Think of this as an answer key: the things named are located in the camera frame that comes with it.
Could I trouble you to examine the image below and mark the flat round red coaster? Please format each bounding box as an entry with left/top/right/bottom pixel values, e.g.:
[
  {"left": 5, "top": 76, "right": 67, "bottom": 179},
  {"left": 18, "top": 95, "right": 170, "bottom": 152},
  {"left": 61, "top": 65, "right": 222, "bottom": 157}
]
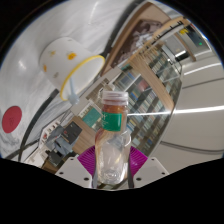
[{"left": 1, "top": 105, "right": 23, "bottom": 134}]

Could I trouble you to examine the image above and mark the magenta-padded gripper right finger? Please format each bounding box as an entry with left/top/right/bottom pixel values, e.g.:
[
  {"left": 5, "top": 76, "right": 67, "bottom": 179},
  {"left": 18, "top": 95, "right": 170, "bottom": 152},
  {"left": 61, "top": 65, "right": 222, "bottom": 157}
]
[{"left": 128, "top": 145, "right": 170, "bottom": 188}]

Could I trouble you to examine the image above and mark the pale blue spoon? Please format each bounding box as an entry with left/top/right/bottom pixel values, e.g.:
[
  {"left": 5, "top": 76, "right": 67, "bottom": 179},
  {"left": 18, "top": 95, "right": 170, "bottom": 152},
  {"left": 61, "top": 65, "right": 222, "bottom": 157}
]
[{"left": 68, "top": 78, "right": 81, "bottom": 105}]

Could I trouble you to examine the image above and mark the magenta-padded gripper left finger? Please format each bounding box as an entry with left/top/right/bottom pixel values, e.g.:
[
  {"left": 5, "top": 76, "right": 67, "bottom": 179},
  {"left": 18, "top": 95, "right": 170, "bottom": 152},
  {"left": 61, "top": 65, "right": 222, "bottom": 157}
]
[{"left": 54, "top": 145, "right": 98, "bottom": 188}]

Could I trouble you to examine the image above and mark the wide bookshelf with books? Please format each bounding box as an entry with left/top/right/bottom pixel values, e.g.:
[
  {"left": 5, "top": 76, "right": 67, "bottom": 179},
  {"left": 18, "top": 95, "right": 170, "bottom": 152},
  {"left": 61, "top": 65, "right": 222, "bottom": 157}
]
[{"left": 81, "top": 49, "right": 183, "bottom": 158}]

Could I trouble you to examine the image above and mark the white cup with yellow rim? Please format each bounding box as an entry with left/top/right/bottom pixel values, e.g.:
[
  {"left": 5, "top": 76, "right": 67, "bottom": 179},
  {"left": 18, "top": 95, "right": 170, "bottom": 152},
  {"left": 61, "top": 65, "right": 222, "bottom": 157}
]
[{"left": 38, "top": 36, "right": 106, "bottom": 102}]

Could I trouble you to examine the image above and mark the straight ceiling light strip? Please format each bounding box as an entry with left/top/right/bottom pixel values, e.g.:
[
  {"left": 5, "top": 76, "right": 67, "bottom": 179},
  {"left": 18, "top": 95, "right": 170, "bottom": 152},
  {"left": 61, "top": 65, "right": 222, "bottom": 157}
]
[{"left": 126, "top": 105, "right": 224, "bottom": 118}]

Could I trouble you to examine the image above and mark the clear bottle with green label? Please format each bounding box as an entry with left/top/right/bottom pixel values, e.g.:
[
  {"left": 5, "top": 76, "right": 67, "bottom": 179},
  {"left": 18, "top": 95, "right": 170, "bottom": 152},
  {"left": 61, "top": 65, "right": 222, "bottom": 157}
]
[{"left": 94, "top": 90, "right": 133, "bottom": 186}]

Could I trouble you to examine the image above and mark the white stepped architectural model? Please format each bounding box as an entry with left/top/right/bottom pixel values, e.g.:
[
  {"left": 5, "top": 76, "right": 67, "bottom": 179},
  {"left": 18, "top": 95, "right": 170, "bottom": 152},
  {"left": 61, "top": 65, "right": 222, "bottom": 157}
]
[{"left": 85, "top": 77, "right": 116, "bottom": 101}]

